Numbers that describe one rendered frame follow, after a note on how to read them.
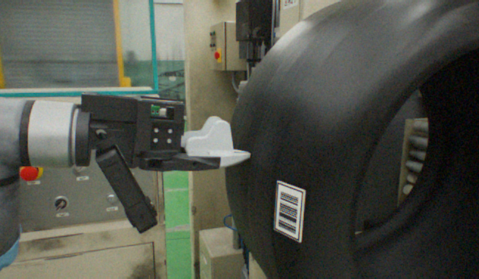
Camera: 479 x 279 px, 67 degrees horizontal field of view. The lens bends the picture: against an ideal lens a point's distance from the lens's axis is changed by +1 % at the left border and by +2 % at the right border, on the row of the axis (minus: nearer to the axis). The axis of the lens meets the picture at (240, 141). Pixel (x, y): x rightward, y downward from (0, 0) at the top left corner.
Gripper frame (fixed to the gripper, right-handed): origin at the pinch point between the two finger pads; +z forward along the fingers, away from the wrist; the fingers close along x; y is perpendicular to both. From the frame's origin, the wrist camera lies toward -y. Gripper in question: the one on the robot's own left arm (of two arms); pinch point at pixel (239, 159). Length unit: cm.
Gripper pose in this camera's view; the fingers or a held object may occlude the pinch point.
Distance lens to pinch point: 48.8
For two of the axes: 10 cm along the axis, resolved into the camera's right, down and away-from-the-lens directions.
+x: -3.0, -2.0, 9.3
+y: 1.2, -9.8, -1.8
